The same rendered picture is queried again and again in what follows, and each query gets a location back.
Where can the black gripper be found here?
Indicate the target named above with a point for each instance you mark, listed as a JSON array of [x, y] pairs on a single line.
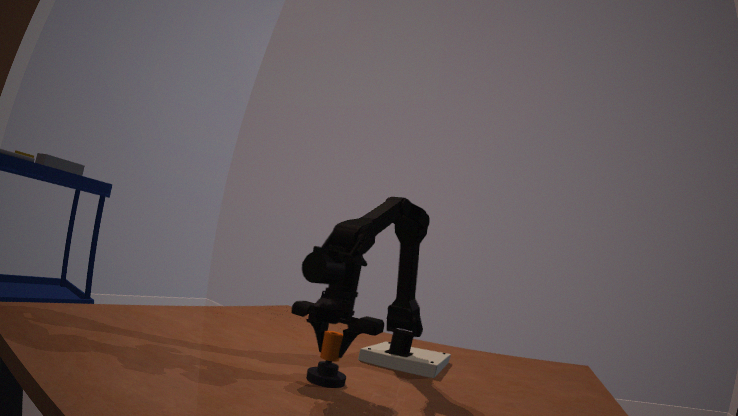
[[356, 326]]

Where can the orange knob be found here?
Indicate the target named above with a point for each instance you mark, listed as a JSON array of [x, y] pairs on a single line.
[[331, 345]]

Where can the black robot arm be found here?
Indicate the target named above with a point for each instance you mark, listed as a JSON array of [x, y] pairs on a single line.
[[339, 261]]

